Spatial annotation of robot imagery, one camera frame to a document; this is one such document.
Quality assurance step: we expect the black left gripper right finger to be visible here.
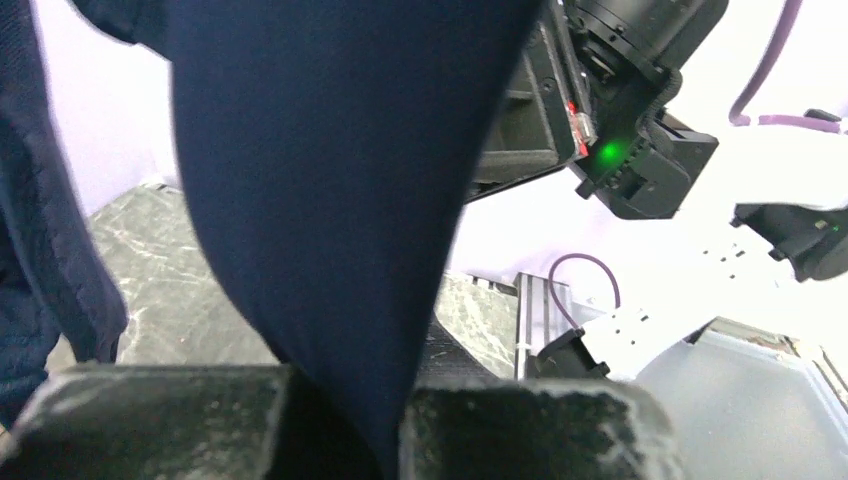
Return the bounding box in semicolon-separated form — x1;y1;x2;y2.
400;317;687;480

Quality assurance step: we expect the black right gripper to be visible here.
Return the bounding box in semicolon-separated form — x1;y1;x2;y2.
469;1;727;220

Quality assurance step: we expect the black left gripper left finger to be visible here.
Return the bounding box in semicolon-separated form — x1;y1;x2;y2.
1;366;291;480

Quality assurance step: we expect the navy blue bra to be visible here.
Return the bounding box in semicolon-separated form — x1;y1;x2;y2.
0;0;545;480

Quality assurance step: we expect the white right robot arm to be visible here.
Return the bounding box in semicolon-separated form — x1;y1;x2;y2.
448;1;847;380

